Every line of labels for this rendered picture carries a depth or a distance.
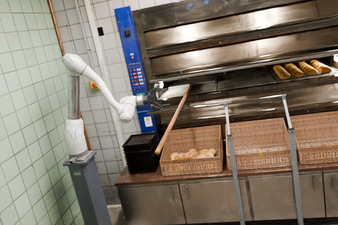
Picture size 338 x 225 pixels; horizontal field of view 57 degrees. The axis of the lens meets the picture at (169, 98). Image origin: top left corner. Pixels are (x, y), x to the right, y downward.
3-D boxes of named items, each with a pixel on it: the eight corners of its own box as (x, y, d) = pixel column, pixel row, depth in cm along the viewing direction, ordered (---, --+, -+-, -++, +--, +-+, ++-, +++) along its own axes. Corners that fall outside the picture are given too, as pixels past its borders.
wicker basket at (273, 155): (228, 148, 315) (224, 123, 309) (286, 143, 302) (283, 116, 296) (228, 172, 269) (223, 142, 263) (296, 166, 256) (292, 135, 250)
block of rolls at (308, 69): (272, 69, 361) (271, 64, 360) (316, 62, 350) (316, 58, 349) (280, 80, 303) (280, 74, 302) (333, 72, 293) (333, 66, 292)
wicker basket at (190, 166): (171, 153, 329) (167, 129, 323) (225, 149, 315) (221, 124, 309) (161, 177, 283) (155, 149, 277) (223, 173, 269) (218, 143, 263)
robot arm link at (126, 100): (140, 102, 269) (138, 111, 259) (123, 104, 273) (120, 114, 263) (136, 92, 263) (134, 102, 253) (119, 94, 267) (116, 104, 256)
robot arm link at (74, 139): (68, 157, 243) (60, 131, 238) (67, 149, 260) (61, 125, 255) (88, 151, 247) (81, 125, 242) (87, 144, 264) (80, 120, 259)
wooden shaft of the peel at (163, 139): (159, 155, 184) (158, 150, 184) (155, 155, 185) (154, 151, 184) (191, 87, 346) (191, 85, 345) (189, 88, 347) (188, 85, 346)
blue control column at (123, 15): (181, 137, 530) (157, 10, 480) (190, 136, 526) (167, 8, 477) (157, 204, 347) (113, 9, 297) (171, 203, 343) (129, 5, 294)
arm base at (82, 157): (61, 165, 244) (59, 158, 243) (75, 153, 265) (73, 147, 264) (81, 163, 240) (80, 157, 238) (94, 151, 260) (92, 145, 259)
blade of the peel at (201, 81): (215, 82, 349) (215, 80, 348) (168, 89, 361) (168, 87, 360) (216, 76, 383) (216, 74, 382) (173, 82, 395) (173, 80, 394)
